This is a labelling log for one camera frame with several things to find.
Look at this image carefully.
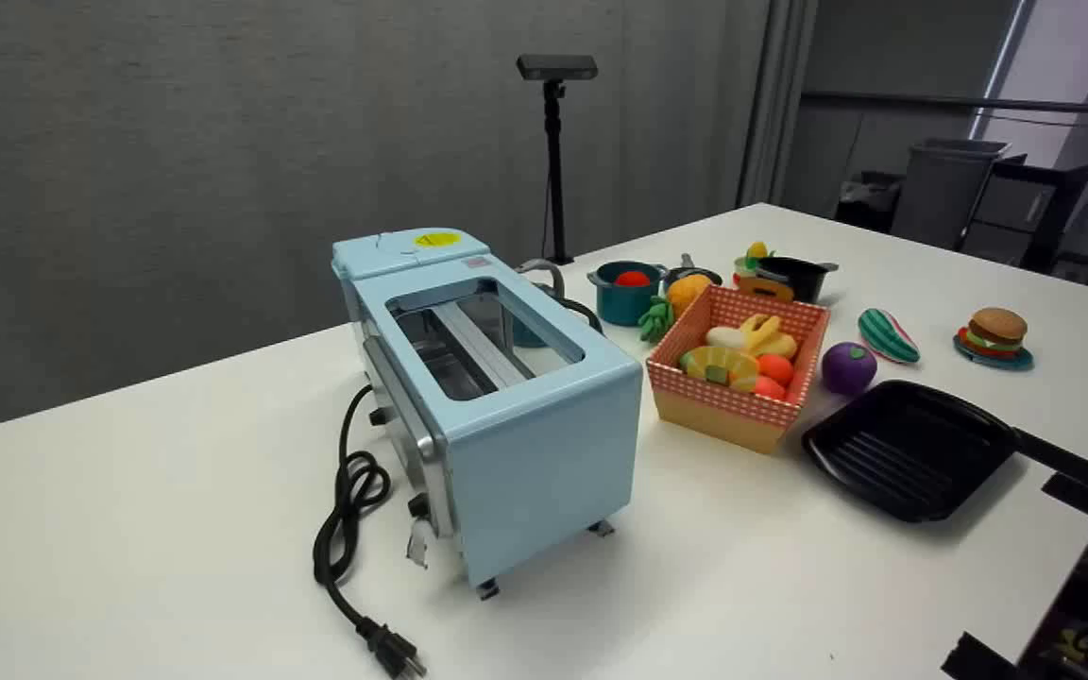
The yellow green red toy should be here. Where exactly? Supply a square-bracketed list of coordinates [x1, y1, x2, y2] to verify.
[731, 239, 801, 307]

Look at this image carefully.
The yellow green fruit plushie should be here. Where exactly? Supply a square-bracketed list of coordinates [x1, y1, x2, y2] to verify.
[675, 342, 763, 393]

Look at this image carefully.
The black camera on stand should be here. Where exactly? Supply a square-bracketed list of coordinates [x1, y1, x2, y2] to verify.
[515, 48, 600, 266]

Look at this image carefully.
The purple plum plushie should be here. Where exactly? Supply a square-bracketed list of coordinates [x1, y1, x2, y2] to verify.
[819, 337, 881, 400]

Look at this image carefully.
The white plushie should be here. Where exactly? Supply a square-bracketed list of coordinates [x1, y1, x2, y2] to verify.
[702, 322, 751, 354]

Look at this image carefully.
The grey bin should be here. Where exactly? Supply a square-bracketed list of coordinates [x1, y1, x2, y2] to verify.
[892, 138, 1010, 255]

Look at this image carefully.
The black power cord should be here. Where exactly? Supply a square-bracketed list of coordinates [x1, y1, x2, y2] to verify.
[309, 381, 432, 680]

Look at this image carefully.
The burger plushie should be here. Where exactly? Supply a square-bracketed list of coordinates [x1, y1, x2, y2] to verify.
[957, 307, 1032, 363]

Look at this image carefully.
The small dark grey pan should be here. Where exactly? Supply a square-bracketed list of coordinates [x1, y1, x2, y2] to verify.
[663, 255, 727, 293]

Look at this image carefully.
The light blue toaster oven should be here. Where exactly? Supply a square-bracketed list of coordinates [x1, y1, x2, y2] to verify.
[329, 222, 645, 601]

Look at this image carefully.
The black chair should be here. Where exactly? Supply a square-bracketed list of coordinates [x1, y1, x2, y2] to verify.
[995, 157, 1088, 276]

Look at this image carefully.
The teal toy pot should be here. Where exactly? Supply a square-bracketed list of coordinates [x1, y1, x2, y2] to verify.
[585, 256, 670, 334]

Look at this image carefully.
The watermelon slice plushie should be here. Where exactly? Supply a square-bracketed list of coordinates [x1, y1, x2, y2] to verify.
[855, 307, 926, 371]

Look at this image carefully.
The yellow banana plushie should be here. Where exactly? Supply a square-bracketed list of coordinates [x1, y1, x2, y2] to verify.
[737, 310, 801, 363]

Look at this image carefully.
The orange red plushie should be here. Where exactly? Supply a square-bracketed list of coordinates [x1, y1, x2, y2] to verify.
[751, 353, 801, 405]

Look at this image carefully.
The green vegetable plushie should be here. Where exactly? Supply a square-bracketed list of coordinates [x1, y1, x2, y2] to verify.
[636, 295, 679, 348]

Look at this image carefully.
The orange patterned cardboard box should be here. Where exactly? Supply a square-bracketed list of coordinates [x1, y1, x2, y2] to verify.
[641, 284, 834, 459]

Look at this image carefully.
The small blue plate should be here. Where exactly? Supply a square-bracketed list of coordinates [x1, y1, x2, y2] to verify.
[952, 330, 1038, 373]

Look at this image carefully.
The black grill tray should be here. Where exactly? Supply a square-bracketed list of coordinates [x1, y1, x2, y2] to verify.
[801, 380, 1023, 524]

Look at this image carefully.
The black saucepan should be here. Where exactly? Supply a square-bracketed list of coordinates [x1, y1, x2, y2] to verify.
[760, 255, 843, 307]

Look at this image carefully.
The orange fruit plushie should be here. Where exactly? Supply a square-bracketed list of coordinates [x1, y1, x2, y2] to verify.
[664, 274, 718, 317]

